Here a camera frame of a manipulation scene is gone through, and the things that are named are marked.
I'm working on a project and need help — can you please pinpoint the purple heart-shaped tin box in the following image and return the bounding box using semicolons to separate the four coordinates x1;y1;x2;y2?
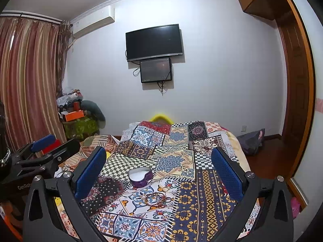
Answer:
128;167;153;188

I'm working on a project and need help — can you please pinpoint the green patterned cloth stand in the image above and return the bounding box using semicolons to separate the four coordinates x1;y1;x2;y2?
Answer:
62;116;99;140

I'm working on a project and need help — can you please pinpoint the small wall monitor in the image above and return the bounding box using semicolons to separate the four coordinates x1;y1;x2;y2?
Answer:
140;57;172;84

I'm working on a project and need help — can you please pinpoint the patchwork patterned bedspread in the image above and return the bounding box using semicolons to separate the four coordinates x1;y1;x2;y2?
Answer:
81;121;250;241

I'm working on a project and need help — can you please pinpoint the wooden door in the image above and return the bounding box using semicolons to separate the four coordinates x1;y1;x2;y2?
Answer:
277;0;315;178

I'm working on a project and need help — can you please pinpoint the black wall television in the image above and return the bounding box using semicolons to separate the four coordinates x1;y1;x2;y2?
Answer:
125;24;183;62

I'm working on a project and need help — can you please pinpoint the orange box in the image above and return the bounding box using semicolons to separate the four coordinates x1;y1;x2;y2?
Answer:
62;110;85;122

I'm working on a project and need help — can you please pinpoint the striped red curtain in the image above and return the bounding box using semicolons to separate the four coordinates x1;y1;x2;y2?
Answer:
1;17;71;150

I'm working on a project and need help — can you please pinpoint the red box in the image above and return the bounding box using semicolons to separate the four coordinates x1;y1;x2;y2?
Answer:
42;139;61;155

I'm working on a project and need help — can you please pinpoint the dark bag on floor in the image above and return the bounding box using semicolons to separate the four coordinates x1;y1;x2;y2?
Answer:
237;128;265;156

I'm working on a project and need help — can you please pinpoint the beaded bracelet pile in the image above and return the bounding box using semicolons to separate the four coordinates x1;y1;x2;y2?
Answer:
143;191;175;207

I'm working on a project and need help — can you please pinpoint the white air conditioner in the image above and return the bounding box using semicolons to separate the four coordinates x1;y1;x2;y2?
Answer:
72;5;115;39

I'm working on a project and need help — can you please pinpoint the yellow plastic chair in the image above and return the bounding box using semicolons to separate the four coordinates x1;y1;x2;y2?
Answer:
150;114;174;125

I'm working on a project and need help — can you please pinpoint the striped orange blanket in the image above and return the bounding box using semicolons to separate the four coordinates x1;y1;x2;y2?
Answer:
59;135;120;172

